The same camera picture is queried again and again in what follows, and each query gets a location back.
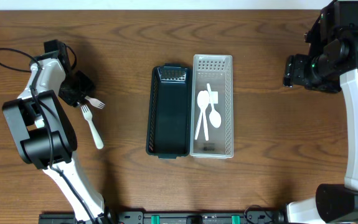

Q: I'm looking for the white plastic fork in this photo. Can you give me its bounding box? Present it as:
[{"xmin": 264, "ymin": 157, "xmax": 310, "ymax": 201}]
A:
[
  {"xmin": 80, "ymin": 105, "xmax": 104, "ymax": 149},
  {"xmin": 85, "ymin": 96, "xmax": 105, "ymax": 109}
]

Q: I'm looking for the white plastic spoon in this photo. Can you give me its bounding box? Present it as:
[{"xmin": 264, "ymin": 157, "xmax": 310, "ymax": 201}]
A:
[
  {"xmin": 207, "ymin": 83, "xmax": 222, "ymax": 128},
  {"xmin": 194, "ymin": 103, "xmax": 203, "ymax": 140},
  {"xmin": 197, "ymin": 90, "xmax": 209, "ymax": 141}
]

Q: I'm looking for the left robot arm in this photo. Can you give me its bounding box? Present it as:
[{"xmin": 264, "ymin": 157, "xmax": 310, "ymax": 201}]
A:
[{"xmin": 2, "ymin": 58, "xmax": 116, "ymax": 223}]

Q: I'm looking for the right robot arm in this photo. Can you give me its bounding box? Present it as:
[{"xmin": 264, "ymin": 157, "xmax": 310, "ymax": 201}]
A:
[{"xmin": 283, "ymin": 24, "xmax": 358, "ymax": 223}]

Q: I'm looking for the clear perforated plastic basket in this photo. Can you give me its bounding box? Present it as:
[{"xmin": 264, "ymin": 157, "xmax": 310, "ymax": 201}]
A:
[{"xmin": 190, "ymin": 54, "xmax": 234, "ymax": 159}]

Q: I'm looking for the dark green plastic basket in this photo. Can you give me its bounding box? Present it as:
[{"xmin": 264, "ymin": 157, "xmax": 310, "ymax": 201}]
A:
[{"xmin": 146, "ymin": 63, "xmax": 192, "ymax": 159}]

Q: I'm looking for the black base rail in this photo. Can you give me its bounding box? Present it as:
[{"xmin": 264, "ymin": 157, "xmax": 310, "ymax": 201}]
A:
[{"xmin": 38, "ymin": 205, "xmax": 288, "ymax": 224}]

